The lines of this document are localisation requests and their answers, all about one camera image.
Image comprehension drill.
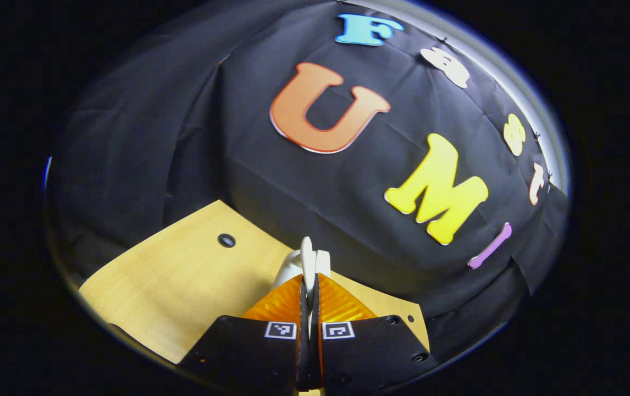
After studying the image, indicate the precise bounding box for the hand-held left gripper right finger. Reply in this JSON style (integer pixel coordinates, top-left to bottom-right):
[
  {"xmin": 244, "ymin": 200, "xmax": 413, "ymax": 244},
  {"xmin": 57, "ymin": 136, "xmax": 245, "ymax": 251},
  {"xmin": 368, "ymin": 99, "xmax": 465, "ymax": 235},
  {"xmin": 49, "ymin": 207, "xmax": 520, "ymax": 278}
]
[{"xmin": 312, "ymin": 273, "xmax": 439, "ymax": 394}]

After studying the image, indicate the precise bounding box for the black backdrop cloth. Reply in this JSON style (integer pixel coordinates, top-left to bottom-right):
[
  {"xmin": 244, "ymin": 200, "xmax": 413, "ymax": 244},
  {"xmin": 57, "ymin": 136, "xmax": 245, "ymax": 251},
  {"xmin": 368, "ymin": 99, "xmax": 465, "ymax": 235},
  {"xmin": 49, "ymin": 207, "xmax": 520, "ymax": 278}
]
[{"xmin": 46, "ymin": 0, "xmax": 568, "ymax": 358}]

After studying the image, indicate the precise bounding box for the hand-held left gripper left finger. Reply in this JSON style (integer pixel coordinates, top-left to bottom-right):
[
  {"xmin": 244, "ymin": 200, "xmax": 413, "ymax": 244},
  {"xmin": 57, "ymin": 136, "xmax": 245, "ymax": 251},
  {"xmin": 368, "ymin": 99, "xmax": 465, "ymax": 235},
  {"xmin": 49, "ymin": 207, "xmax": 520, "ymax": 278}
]
[{"xmin": 178, "ymin": 273, "xmax": 310, "ymax": 394}]

